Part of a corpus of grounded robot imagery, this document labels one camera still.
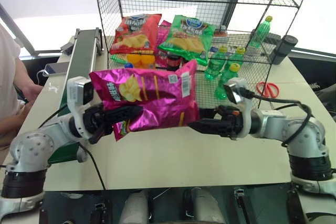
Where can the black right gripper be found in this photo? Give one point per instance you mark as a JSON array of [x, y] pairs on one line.
[[232, 124]]

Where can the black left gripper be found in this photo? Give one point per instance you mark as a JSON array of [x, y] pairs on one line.
[[95, 119]]

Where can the magenta potato chip bag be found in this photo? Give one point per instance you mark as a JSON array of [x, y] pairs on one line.
[[155, 95]]

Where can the green belt conveyor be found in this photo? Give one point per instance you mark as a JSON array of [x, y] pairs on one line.
[[82, 53]]

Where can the grey conveyor control box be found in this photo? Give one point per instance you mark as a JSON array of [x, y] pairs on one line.
[[67, 48]]

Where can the small red item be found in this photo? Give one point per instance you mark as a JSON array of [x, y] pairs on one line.
[[221, 32]]

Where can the green bottle yellow cap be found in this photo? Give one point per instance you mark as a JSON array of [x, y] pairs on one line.
[[215, 64], [226, 82], [260, 32], [236, 56]]

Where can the blue cap bottle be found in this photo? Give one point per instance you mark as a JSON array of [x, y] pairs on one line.
[[128, 65]]

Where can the orange drink bottle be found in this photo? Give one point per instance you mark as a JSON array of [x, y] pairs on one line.
[[134, 61], [147, 62]]

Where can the dark cola bottle red label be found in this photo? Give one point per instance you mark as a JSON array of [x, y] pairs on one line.
[[173, 63]]

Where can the grey power bank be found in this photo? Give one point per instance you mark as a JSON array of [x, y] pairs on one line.
[[55, 68]]

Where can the green potato chip bag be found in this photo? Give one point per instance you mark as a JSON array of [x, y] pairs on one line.
[[187, 37]]

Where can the white rounded shape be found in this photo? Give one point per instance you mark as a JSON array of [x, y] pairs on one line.
[[207, 205], [135, 208]]

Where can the red potato chip bag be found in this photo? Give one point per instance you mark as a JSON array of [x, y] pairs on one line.
[[135, 33]]

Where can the magenta snack bag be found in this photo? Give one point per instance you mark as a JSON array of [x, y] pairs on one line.
[[162, 33]]

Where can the black cylinder speaker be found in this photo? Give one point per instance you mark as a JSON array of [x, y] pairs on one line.
[[282, 49]]

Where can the person in white shirt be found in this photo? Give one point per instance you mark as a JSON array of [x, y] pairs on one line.
[[10, 82]]

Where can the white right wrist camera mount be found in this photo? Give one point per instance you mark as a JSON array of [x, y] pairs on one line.
[[245, 119]]

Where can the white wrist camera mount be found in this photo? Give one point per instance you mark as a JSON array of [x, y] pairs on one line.
[[76, 95], [245, 119]]

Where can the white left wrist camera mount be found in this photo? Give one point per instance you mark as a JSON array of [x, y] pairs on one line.
[[76, 95]]

